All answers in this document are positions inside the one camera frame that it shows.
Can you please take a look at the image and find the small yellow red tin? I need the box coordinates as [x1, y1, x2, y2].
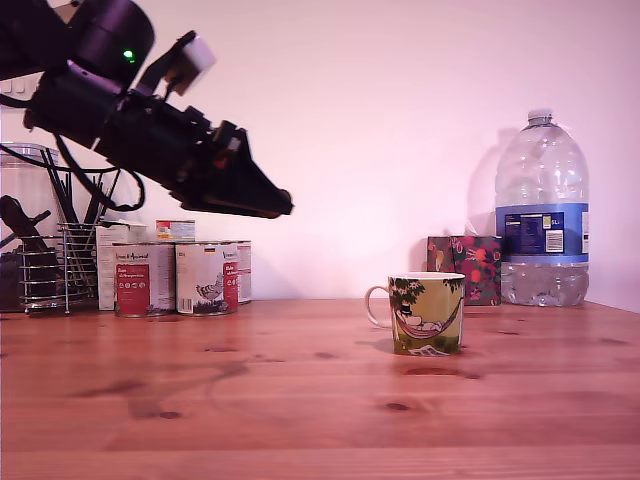
[155, 218, 197, 243]

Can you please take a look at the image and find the tin can with white label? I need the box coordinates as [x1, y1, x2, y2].
[235, 241, 253, 305]

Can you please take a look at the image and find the black thin stick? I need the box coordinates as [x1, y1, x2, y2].
[83, 172, 103, 225]
[40, 147, 79, 226]
[94, 168, 123, 224]

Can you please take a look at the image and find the tin can with chicken print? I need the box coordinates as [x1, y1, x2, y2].
[174, 241, 241, 317]

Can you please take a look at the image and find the tin can with red label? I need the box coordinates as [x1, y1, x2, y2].
[111, 241, 177, 319]

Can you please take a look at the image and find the black kitchen utensil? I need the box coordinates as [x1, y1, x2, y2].
[0, 194, 54, 254]

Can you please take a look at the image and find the green illustrated ceramic mug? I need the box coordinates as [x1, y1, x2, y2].
[363, 272, 467, 358]

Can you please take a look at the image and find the floral tissue box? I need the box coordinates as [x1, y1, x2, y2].
[426, 219, 503, 307]

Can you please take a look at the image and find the large clear water bottle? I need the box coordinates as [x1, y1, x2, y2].
[493, 108, 591, 308]

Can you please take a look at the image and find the white wall light switch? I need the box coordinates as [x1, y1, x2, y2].
[0, 74, 44, 109]

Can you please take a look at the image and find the chrome wire utensil rack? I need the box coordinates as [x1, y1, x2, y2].
[18, 221, 102, 318]

